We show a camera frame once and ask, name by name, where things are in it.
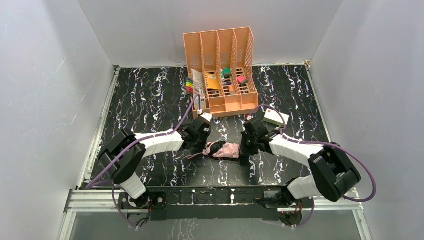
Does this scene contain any black pink folding umbrella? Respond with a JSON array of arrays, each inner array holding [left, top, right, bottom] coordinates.
[[187, 141, 240, 159]]

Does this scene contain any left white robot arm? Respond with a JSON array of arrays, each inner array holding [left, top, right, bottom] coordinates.
[[97, 113, 212, 201]]

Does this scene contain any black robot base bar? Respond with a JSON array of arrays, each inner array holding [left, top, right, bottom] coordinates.
[[148, 186, 289, 221]]

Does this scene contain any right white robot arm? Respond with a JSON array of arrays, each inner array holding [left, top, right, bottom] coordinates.
[[240, 118, 362, 206]]

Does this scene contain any white green small box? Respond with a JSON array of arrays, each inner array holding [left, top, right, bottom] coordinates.
[[263, 108, 290, 127]]

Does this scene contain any white red box in organizer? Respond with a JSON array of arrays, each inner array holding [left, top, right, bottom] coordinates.
[[193, 94, 207, 111]]

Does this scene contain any pink grey eraser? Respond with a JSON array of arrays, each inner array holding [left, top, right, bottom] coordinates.
[[236, 75, 248, 85]]

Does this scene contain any yellow spiral notebook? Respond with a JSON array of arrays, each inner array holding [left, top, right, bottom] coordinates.
[[205, 73, 221, 92]]

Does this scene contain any green white eraser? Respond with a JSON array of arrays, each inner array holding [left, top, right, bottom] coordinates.
[[221, 67, 232, 79]]

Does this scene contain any orange plastic desk organizer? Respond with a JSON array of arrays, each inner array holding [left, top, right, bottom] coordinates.
[[183, 27, 259, 118]]

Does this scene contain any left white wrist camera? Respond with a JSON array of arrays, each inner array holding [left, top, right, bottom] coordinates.
[[198, 112, 213, 125]]

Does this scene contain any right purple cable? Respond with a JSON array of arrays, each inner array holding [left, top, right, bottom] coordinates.
[[248, 104, 378, 229]]

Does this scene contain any purple cable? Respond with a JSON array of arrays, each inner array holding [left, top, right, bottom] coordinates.
[[248, 104, 378, 229], [85, 94, 201, 229]]

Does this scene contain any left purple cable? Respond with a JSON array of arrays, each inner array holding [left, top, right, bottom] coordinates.
[[85, 94, 201, 229]]

